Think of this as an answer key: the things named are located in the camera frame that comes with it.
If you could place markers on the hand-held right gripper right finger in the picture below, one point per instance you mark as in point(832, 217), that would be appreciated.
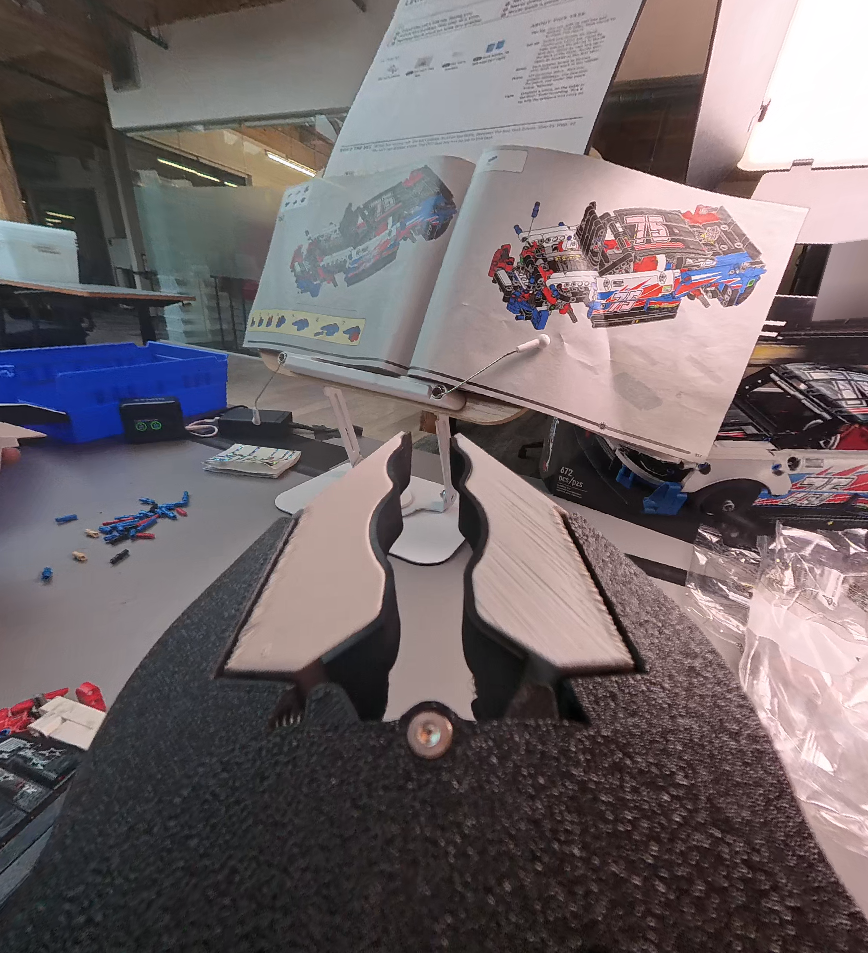
point(545, 588)

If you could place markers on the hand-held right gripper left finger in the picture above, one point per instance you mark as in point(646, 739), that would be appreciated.
point(329, 581)

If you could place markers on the toy brick race car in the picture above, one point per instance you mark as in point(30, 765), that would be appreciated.
point(2, 789)

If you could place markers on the grey desk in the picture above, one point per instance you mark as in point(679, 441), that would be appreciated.
point(106, 610)

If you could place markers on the white book stand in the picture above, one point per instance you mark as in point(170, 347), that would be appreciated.
point(307, 497)

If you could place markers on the long blue plastic bin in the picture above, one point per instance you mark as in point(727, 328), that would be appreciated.
point(91, 387)

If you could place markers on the sticker sheet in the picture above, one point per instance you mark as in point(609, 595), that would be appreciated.
point(251, 459)

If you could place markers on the heap of blue red pins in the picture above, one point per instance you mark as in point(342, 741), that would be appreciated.
point(136, 519)

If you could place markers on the black device with green circles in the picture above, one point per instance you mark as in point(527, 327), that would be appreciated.
point(151, 417)

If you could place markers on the black power adapter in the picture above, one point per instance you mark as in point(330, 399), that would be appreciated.
point(255, 424)

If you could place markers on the wooden background table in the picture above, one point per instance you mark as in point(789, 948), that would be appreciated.
point(91, 290)

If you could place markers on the white plastic storage box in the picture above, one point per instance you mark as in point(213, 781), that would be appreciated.
point(24, 249)

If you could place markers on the crumpled clear plastic bags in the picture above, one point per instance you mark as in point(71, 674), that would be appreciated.
point(828, 670)

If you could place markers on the toy car set box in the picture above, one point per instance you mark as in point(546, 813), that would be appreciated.
point(813, 461)

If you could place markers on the open instruction booklet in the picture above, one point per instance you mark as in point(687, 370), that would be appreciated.
point(478, 298)

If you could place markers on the printed paper sheet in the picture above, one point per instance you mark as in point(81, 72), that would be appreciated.
point(478, 112)

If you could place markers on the bright lamp panel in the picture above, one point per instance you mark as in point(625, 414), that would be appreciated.
point(836, 74)

